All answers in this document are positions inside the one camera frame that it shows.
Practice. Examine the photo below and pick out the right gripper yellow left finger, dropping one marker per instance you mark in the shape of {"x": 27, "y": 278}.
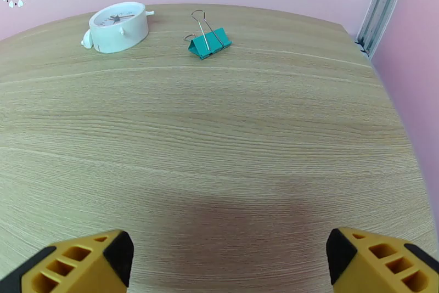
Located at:
{"x": 79, "y": 268}

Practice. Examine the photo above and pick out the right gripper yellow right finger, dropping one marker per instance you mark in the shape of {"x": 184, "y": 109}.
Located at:
{"x": 374, "y": 268}

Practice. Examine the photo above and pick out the white round alarm clock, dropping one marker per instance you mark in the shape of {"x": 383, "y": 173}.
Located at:
{"x": 118, "y": 29}

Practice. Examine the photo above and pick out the teal binder clip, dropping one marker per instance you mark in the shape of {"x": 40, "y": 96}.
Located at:
{"x": 209, "y": 45}

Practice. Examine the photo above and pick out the aluminium frame post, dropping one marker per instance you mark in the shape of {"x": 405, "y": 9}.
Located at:
{"x": 382, "y": 4}

